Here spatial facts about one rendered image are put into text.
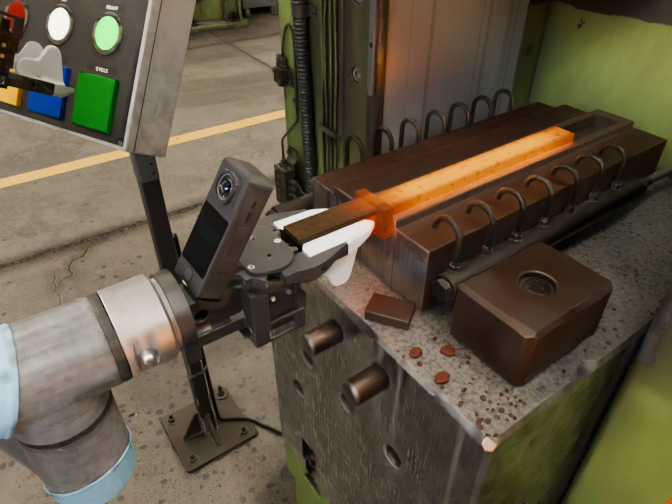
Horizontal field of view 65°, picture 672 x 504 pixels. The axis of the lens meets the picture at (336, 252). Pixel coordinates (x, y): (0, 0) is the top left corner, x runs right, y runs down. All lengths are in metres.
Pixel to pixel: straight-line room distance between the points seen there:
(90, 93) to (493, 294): 0.61
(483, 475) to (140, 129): 0.61
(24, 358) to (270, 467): 1.14
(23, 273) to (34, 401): 1.94
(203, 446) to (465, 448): 1.14
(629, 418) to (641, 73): 0.48
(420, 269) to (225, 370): 1.26
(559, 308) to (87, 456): 0.40
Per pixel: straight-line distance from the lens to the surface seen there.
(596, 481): 0.73
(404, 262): 0.53
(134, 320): 0.43
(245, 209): 0.41
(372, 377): 0.52
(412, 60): 0.76
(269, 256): 0.46
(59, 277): 2.27
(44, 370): 0.42
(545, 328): 0.46
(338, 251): 0.47
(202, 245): 0.44
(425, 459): 0.55
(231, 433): 1.56
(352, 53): 0.76
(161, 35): 0.82
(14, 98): 0.98
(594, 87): 0.92
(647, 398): 0.61
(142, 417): 1.67
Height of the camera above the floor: 1.29
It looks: 37 degrees down
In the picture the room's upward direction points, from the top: straight up
